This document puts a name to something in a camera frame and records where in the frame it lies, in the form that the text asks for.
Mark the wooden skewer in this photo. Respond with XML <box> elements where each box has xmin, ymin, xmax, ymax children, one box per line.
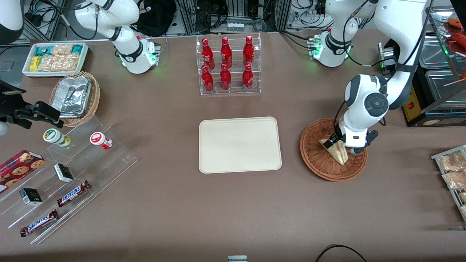
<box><xmin>443</xmin><ymin>71</ymin><xmax>466</xmax><ymax>87</ymax></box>

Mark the black food warmer cabinet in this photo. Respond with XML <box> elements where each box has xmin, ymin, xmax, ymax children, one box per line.
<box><xmin>379</xmin><ymin>5</ymin><xmax>466</xmax><ymax>128</ymax></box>

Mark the white snack bin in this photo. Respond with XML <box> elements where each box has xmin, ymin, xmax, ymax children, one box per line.
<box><xmin>22</xmin><ymin>42</ymin><xmax>90</xmax><ymax>79</ymax></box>

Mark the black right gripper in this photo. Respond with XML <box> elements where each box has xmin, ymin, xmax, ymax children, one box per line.
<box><xmin>0</xmin><ymin>80</ymin><xmax>64</xmax><ymax>130</ymax></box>

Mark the red cola bottle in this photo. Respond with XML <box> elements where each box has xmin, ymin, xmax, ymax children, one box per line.
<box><xmin>220</xmin><ymin>36</ymin><xmax>233</xmax><ymax>68</ymax></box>
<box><xmin>242</xmin><ymin>64</ymin><xmax>254</xmax><ymax>90</ymax></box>
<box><xmin>201</xmin><ymin>37</ymin><xmax>215</xmax><ymax>70</ymax></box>
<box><xmin>243</xmin><ymin>35</ymin><xmax>255</xmax><ymax>68</ymax></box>
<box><xmin>220</xmin><ymin>63</ymin><xmax>232</xmax><ymax>91</ymax></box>
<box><xmin>201</xmin><ymin>65</ymin><xmax>214</xmax><ymax>92</ymax></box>

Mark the small rice cracker bag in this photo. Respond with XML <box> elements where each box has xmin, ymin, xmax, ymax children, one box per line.
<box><xmin>51</xmin><ymin>44</ymin><xmax>73</xmax><ymax>57</ymax></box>

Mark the steel food pan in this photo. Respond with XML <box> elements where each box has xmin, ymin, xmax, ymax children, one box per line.
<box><xmin>419</xmin><ymin>35</ymin><xmax>452</xmax><ymax>70</ymax></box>
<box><xmin>425</xmin><ymin>69</ymin><xmax>466</xmax><ymax>110</ymax></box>

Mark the silver foil tray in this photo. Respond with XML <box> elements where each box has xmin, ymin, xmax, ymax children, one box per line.
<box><xmin>51</xmin><ymin>76</ymin><xmax>92</xmax><ymax>119</ymax></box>

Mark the green cap small bottle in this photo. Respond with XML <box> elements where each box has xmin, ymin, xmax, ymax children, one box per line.
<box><xmin>43</xmin><ymin>128</ymin><xmax>72</xmax><ymax>148</ymax></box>

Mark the black cable bundle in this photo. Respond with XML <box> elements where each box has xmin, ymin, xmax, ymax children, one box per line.
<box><xmin>24</xmin><ymin>0</ymin><xmax>73</xmax><ymax>41</ymax></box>

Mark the red cap small bottle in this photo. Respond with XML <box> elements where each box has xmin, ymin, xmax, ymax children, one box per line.
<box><xmin>90</xmin><ymin>132</ymin><xmax>113</xmax><ymax>150</ymax></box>

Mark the black arm base cable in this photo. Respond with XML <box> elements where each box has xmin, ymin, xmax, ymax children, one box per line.
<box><xmin>280</xmin><ymin>31</ymin><xmax>314</xmax><ymax>49</ymax></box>

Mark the small black box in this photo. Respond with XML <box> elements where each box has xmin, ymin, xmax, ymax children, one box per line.
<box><xmin>54</xmin><ymin>163</ymin><xmax>75</xmax><ymax>183</ymax></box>
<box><xmin>19</xmin><ymin>187</ymin><xmax>43</xmax><ymax>206</ymax></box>

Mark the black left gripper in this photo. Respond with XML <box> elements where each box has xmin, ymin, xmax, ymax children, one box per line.
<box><xmin>329</xmin><ymin>124</ymin><xmax>347</xmax><ymax>147</ymax></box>

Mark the red cookie box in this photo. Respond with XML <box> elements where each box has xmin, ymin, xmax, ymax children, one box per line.
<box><xmin>0</xmin><ymin>150</ymin><xmax>45</xmax><ymax>194</ymax></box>

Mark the clear acrylic stepped shelf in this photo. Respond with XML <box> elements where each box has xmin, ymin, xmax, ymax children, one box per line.
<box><xmin>0</xmin><ymin>116</ymin><xmax>139</xmax><ymax>245</ymax></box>

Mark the black looped cable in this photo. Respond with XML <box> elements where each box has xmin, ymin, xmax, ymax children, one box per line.
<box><xmin>315</xmin><ymin>245</ymin><xmax>368</xmax><ymax>262</ymax></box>

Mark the brown round wicker basket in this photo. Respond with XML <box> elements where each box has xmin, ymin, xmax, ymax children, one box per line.
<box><xmin>300</xmin><ymin>118</ymin><xmax>368</xmax><ymax>182</ymax></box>

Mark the grey snack display rack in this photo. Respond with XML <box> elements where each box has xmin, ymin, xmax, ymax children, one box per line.
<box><xmin>431</xmin><ymin>144</ymin><xmax>466</xmax><ymax>223</ymax></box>

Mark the black bag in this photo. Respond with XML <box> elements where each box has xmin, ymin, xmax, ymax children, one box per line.
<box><xmin>132</xmin><ymin>0</ymin><xmax>178</xmax><ymax>37</ymax></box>

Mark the triangle sandwich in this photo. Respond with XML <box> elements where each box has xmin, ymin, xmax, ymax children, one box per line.
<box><xmin>319</xmin><ymin>136</ymin><xmax>349</xmax><ymax>166</ymax></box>

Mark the tan wicker basket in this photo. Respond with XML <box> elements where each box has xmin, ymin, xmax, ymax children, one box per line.
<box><xmin>48</xmin><ymin>71</ymin><xmax>101</xmax><ymax>128</ymax></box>

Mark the aluminium frame stand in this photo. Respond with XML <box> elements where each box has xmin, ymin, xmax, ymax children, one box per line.
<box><xmin>177</xmin><ymin>0</ymin><xmax>292</xmax><ymax>35</ymax></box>

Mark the cream rectangular plastic tray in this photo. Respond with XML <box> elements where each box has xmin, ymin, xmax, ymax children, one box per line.
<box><xmin>198</xmin><ymin>116</ymin><xmax>283</xmax><ymax>174</ymax></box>

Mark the Snickers chocolate bar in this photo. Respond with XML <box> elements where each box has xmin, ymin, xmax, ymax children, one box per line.
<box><xmin>56</xmin><ymin>180</ymin><xmax>92</xmax><ymax>208</ymax></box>
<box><xmin>20</xmin><ymin>209</ymin><xmax>59</xmax><ymax>238</ymax></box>

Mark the clear acrylic bottle rack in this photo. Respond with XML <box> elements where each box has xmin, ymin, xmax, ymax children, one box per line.
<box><xmin>196</xmin><ymin>32</ymin><xmax>262</xmax><ymax>96</ymax></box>

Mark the large rice cracker bag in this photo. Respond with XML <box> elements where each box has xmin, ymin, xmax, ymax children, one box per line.
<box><xmin>37</xmin><ymin>54</ymin><xmax>80</xmax><ymax>72</ymax></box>

